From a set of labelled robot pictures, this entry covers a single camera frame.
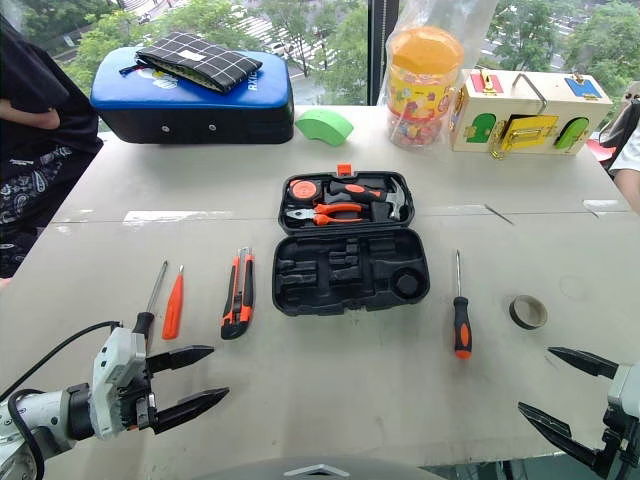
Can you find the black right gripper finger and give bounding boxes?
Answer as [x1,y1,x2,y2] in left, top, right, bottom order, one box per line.
[517,401,609,479]
[547,346,621,380]

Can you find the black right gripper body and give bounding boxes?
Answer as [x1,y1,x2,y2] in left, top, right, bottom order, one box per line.
[598,422,640,480]

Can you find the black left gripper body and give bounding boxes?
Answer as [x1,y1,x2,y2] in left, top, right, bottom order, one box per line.
[117,349,162,434]

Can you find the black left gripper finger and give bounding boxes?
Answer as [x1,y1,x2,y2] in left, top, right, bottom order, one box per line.
[146,344,216,376]
[152,386,231,435]

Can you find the orange test pen screwdriver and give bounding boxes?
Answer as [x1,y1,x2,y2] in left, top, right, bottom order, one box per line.
[161,264,186,341]

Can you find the dark tape roll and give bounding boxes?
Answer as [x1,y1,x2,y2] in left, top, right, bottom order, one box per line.
[508,294,549,331]

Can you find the orange black utility knife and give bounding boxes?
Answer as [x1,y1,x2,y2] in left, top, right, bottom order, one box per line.
[220,246,256,341]

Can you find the orange black handled screwdriver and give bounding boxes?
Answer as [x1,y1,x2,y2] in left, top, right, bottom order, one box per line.
[452,249,473,360]

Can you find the black plastic tool case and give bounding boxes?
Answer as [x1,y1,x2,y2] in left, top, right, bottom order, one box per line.
[271,162,431,317]

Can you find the wooden lock activity box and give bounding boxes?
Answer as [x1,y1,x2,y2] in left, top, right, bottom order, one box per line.
[449,68,614,161]

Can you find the dark grey rounded cover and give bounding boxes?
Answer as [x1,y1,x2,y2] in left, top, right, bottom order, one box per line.
[189,452,446,480]

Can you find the orange black tape measure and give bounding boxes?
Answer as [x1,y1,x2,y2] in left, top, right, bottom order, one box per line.
[288,178,325,205]

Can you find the red object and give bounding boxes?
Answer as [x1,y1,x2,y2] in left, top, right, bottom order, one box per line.
[585,138,615,162]

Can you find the person in light clothes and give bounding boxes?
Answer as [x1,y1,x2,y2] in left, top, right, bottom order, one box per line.
[597,82,640,216]

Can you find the blue black padded case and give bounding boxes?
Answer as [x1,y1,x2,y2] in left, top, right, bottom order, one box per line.
[89,45,296,146]

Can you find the orange black claw hammer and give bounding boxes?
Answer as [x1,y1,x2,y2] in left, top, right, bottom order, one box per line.
[327,179,412,222]

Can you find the green curved foam block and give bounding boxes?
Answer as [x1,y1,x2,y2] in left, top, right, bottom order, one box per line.
[294,108,355,149]

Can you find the person in black clothes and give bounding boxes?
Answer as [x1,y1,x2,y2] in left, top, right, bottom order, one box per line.
[0,14,105,281]

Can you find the black white grid pouch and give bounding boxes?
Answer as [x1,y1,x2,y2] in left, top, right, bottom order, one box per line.
[118,31,265,95]

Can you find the colourful jar with orange lid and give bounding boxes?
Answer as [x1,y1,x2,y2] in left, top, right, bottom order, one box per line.
[387,25,466,151]

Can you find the clear plastic bag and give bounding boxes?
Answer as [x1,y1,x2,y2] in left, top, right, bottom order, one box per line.
[375,0,501,154]

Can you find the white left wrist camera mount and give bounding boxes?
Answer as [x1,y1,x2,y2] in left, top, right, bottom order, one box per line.
[89,327,151,442]

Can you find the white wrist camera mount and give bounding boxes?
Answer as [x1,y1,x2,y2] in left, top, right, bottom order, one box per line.
[89,327,151,442]
[606,363,640,436]

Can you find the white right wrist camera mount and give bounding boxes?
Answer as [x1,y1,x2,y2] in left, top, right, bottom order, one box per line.
[606,363,640,436]

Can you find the orange handled pliers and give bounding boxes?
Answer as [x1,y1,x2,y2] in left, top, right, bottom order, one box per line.
[285,202,365,228]

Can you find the dark window frame post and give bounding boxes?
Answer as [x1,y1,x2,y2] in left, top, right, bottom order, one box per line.
[367,0,401,107]

